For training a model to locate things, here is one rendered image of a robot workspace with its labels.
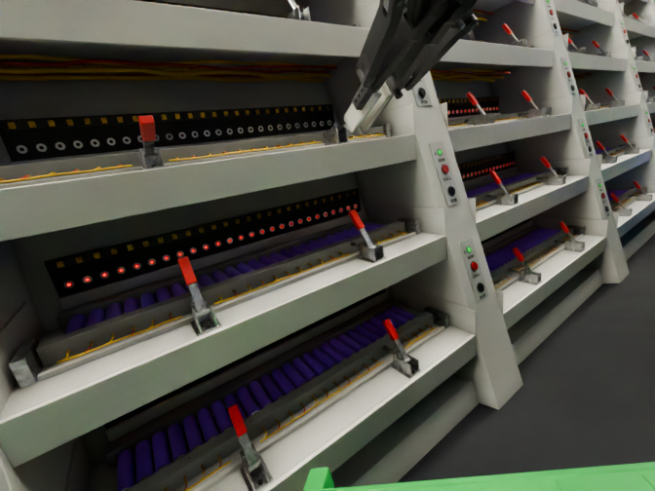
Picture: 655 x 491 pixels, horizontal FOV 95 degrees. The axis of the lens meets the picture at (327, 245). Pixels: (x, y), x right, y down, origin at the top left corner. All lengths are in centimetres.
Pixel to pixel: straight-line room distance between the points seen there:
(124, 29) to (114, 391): 39
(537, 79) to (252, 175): 103
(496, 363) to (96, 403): 62
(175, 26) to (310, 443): 55
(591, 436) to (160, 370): 61
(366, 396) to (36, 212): 46
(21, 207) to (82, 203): 4
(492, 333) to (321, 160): 47
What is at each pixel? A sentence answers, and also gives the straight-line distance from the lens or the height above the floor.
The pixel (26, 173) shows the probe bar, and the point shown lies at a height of 57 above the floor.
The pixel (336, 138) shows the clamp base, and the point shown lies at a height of 55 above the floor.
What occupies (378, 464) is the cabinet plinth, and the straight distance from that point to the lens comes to 58.
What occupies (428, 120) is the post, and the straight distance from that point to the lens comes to 64.
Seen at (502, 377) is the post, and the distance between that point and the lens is 72.
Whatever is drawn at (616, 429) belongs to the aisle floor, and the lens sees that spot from 69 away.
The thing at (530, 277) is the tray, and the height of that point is 17.
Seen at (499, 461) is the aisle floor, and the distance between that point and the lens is 63.
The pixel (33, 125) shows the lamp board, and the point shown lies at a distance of 59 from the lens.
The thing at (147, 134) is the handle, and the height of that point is 56.
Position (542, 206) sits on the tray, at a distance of 94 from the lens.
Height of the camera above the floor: 41
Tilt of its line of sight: 2 degrees down
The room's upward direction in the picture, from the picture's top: 18 degrees counter-clockwise
